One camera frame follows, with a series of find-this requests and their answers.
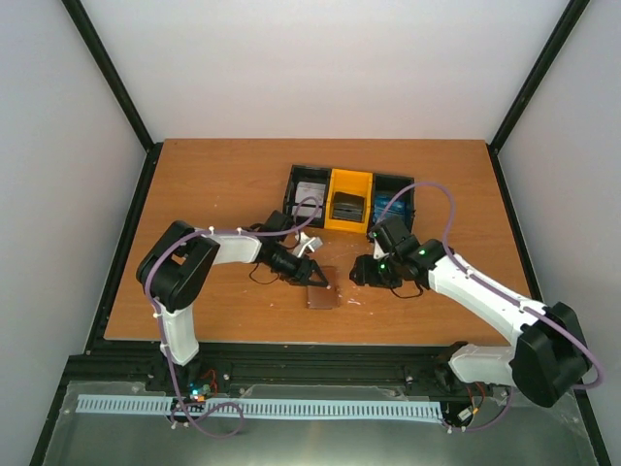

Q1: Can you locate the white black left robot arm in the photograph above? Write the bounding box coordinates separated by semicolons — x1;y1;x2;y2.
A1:
136;211;331;391

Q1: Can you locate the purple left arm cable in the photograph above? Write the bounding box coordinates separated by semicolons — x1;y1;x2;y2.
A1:
144;195;323;360

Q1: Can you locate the black bin right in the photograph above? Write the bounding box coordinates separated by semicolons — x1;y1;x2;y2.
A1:
371;172;418;234

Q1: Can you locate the dark credit card stack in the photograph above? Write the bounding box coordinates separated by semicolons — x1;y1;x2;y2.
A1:
331;191;365;223

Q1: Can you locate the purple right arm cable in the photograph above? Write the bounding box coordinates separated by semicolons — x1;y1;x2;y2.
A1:
373;182;606;433

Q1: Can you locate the metal sheet front plate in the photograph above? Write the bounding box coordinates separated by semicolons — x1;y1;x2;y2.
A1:
32;383;608;465

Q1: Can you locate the silver credit card stack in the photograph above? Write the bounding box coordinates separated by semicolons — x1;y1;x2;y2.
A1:
293;182;326;217

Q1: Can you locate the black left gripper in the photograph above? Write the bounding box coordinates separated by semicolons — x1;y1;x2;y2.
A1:
268;245;328;287

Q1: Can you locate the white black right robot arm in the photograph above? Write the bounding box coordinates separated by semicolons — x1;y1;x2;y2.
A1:
350;217;601;408

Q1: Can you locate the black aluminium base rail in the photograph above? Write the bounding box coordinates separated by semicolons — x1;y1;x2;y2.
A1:
62;339;583;404

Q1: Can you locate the black bin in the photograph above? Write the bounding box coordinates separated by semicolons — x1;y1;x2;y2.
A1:
282;165;332;228
371;172;418;234

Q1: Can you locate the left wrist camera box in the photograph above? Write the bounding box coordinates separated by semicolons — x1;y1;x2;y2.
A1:
293;231;323;257

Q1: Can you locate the black bin left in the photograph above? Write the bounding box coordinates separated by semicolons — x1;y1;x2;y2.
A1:
282;165;332;228

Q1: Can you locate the blue credit card stack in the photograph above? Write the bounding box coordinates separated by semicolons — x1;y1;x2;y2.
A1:
373;193;407;224

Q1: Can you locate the brown leather card holder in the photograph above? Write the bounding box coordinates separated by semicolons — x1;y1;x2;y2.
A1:
307;266;341;310

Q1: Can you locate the light blue cable duct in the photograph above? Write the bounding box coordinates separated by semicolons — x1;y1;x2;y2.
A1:
75;394;442;423

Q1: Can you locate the black frame post left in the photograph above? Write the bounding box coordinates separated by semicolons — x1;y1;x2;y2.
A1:
61;0;156;151

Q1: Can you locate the black frame post right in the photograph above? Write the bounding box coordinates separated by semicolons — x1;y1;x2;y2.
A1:
488;0;591;152

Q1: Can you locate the yellow bin middle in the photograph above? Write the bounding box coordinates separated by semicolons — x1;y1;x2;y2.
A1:
324;169;374;234

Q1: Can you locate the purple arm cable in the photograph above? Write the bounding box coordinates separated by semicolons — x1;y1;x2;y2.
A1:
373;182;606;433
144;195;323;360

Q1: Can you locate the black frame post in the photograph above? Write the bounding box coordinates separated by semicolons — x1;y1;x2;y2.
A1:
61;0;156;151
488;0;591;152

